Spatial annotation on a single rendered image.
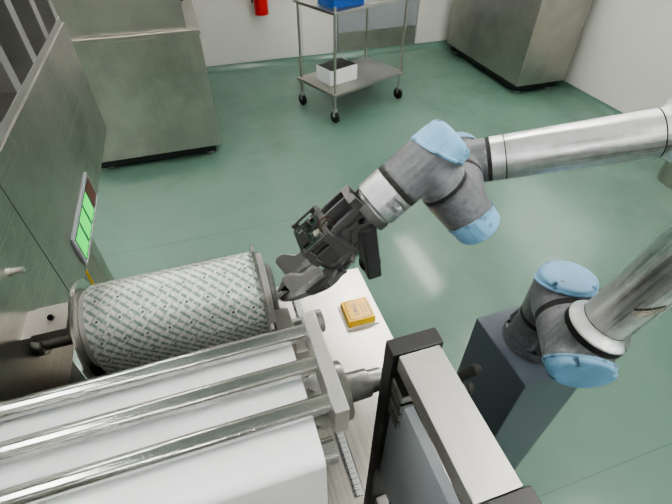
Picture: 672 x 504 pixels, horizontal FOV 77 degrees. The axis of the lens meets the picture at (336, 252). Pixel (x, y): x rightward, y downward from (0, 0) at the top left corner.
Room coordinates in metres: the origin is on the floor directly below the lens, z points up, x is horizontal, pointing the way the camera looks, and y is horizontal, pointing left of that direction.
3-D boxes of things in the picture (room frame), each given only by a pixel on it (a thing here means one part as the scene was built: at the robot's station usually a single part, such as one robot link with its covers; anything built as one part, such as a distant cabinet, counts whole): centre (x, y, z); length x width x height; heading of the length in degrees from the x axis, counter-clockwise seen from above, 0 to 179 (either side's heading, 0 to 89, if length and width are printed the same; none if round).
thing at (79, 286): (0.38, 0.36, 1.25); 0.15 x 0.01 x 0.15; 18
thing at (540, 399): (0.61, -0.48, 0.45); 0.20 x 0.20 x 0.90; 18
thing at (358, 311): (0.68, -0.05, 0.91); 0.07 x 0.07 x 0.02; 18
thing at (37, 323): (0.36, 0.40, 1.28); 0.06 x 0.05 x 0.02; 108
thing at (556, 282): (0.60, -0.48, 1.07); 0.13 x 0.12 x 0.14; 170
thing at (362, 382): (0.24, -0.04, 1.33); 0.06 x 0.03 x 0.03; 108
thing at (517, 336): (0.61, -0.48, 0.95); 0.15 x 0.15 x 0.10
